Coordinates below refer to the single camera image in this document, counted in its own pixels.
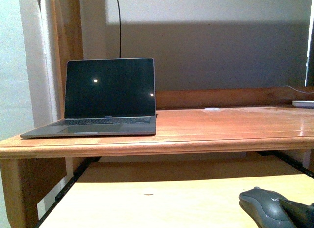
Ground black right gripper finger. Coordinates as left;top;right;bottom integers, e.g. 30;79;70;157
279;199;314;228

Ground grey Logitech computer mouse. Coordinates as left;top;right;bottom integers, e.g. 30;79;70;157
239;187;296;228

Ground white flat device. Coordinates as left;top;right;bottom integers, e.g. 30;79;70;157
292;100;314;109

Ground wooden pull-out keyboard tray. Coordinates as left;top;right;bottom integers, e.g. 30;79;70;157
42;156;314;228

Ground grey open laptop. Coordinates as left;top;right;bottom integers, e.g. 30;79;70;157
21;58;156;139

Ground black right slide rail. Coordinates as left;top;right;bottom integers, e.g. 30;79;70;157
256;151;314;179

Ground white cable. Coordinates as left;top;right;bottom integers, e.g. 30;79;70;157
284;85;314;94

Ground black tray slide rail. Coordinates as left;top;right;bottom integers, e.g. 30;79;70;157
35;156;100;228

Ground wooden desk frame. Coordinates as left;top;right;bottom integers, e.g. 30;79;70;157
0;0;314;228

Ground black hanging cable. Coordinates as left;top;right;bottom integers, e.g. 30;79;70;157
115;0;122;59

